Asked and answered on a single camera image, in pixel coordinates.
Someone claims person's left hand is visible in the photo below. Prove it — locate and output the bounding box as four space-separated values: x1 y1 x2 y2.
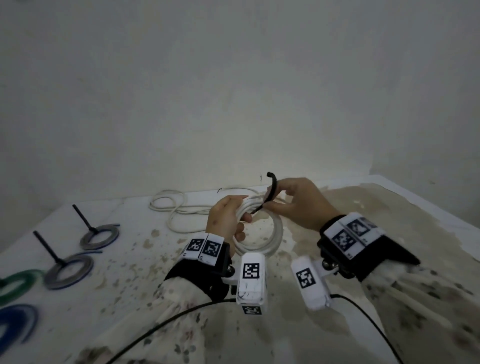
205 194 253 245

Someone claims person's right hand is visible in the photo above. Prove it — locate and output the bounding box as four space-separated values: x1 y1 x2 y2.
262 177 342 232

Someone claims person's left forearm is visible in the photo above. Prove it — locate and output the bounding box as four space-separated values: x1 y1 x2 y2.
74 279 226 364

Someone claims black wristband with markers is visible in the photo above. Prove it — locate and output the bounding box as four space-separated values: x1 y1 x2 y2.
316 212 421 282
164 233 235 303

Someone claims green wire coil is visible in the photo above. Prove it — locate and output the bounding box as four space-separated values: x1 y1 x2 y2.
0 269 46 307

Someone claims black camera lead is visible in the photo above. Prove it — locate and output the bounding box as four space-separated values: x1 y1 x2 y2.
329 293 404 364
104 298 237 364

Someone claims black right camera lead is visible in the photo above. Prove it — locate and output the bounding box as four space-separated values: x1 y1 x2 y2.
329 293 404 364

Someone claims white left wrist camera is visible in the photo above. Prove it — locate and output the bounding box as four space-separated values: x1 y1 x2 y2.
235 251 268 316

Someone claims clear blue-striped cable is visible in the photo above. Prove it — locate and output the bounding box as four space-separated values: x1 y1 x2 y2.
79 223 121 251
44 251 103 290

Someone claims black right wristband with markers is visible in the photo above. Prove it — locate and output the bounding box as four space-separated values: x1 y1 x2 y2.
316 212 421 282

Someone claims black left wristband with markers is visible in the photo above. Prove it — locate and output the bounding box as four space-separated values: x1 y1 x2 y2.
164 233 235 303

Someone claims white cable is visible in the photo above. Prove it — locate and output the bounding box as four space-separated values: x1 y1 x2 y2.
234 194 284 256

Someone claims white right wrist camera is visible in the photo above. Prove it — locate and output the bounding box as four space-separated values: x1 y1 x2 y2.
290 255 340 311

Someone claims thin clear cable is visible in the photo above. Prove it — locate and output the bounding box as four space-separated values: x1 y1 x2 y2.
149 186 263 233

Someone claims blue wire coil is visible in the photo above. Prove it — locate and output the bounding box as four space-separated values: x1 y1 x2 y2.
0 303 39 357

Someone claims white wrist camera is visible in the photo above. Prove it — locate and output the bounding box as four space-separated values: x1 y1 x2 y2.
290 255 340 311
235 251 268 316

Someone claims person's right forearm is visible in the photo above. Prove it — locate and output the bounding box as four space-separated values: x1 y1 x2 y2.
361 258 480 364

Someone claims black left camera lead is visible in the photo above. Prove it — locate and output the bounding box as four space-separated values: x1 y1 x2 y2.
104 298 237 364

